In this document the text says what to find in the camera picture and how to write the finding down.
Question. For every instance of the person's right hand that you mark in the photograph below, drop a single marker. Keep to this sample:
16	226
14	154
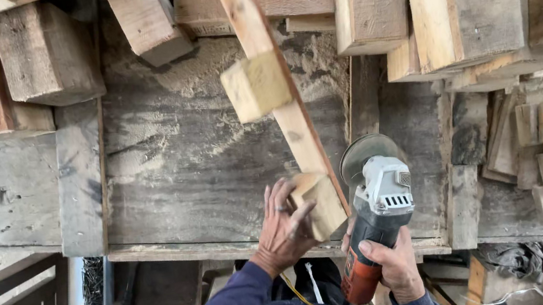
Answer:
401	267

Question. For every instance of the grey flat wooden plank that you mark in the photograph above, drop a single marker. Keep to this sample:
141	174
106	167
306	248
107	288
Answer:
79	181

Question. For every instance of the pale short wooden block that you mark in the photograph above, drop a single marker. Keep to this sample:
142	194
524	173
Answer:
143	15

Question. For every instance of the grey crumpled cloth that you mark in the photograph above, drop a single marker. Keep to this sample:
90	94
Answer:
527	259

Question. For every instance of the orange and grey angle grinder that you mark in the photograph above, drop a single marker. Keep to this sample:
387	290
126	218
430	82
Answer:
378	201

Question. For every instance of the wooden slat with two blocks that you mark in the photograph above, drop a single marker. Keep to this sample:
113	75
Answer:
269	83

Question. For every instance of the grey weathered wooden block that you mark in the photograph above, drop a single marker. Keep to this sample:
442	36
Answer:
46	51

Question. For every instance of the black rasp tool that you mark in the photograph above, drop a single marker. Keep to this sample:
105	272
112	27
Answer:
127	303

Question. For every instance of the clear box of nails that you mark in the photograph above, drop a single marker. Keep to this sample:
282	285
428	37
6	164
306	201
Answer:
91	287

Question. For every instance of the person's left hand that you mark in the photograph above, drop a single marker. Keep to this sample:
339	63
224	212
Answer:
276	240

